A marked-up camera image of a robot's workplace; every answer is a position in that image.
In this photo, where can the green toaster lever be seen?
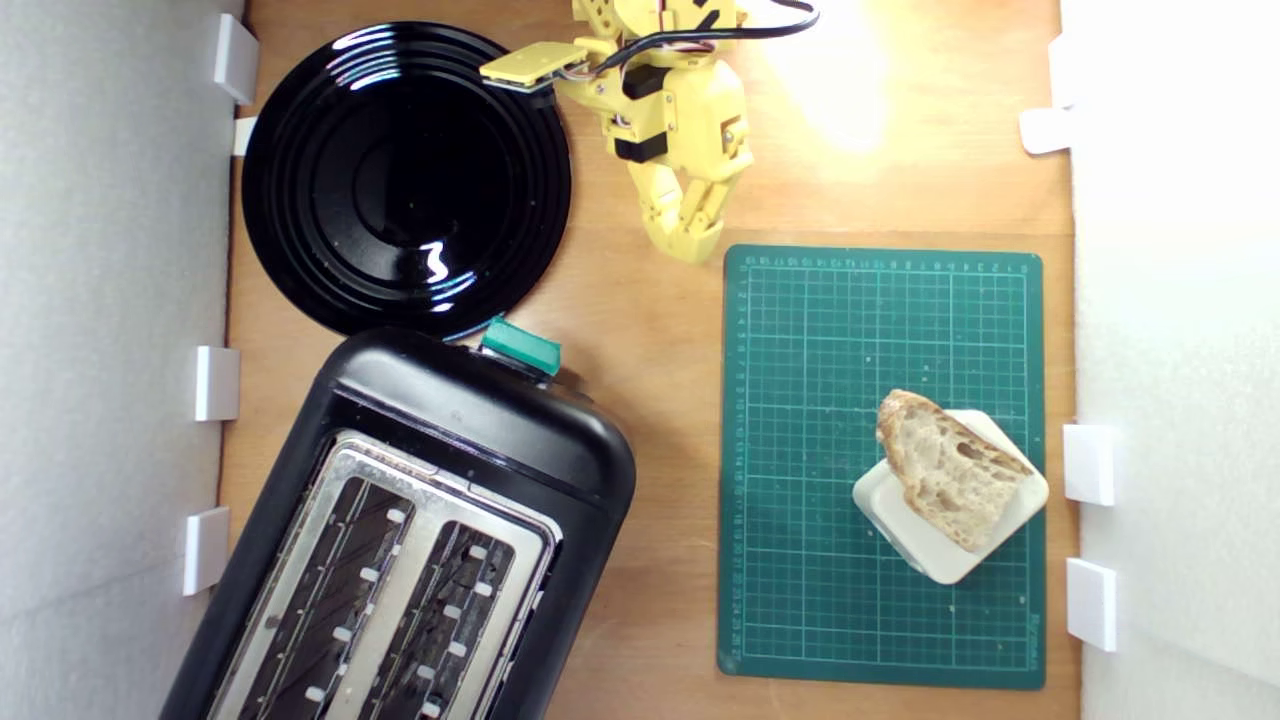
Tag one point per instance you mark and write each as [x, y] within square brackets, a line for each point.
[520, 347]

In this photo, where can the green cutting mat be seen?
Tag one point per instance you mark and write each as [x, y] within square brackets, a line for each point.
[820, 400]

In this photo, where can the black round plate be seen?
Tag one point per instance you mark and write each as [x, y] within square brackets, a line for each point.
[400, 180]

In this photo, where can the gripper camera on yellow mount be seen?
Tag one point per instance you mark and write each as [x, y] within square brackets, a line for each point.
[530, 63]

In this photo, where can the white square block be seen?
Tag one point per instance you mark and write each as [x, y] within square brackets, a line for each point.
[940, 562]

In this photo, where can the brown bread slice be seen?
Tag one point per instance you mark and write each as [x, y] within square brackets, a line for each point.
[945, 470]

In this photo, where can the black two-slot toaster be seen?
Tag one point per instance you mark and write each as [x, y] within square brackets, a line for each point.
[470, 410]

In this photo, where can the white wall clip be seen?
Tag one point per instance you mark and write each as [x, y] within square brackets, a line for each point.
[1045, 130]
[243, 136]
[215, 383]
[1088, 464]
[205, 550]
[1060, 70]
[235, 58]
[1090, 603]

